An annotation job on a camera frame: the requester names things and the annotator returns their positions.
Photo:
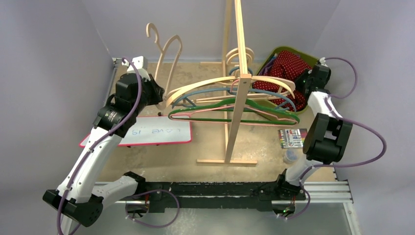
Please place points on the purple garment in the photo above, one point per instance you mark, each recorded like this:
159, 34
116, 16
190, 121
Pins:
268, 65

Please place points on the green plastic basket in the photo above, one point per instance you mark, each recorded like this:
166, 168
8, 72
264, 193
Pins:
310, 60

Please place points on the marker pen box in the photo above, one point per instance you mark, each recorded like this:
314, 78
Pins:
292, 138

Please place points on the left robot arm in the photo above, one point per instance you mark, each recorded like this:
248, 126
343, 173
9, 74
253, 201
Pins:
76, 197

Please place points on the wooden clothes rack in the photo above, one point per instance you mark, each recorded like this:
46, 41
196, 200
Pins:
244, 83

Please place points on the pink wire hanger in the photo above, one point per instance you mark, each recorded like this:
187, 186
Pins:
282, 116

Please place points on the small clear plastic cup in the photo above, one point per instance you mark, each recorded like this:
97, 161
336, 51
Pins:
290, 156

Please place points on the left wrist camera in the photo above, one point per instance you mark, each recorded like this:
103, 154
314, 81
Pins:
140, 63

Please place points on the green plastic hanger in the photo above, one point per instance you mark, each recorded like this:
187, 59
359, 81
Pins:
283, 118

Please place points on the red-edged whiteboard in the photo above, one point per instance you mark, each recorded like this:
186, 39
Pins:
156, 130

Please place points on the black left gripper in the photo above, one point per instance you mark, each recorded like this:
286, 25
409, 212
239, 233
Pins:
157, 91

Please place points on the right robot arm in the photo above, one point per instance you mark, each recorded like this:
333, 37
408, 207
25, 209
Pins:
327, 136

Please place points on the grey-blue plastic hanger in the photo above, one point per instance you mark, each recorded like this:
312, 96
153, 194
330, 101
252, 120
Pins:
226, 90

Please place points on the red polka dot garment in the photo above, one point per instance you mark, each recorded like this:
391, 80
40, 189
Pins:
289, 66

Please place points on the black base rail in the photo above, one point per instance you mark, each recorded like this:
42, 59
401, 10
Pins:
216, 195

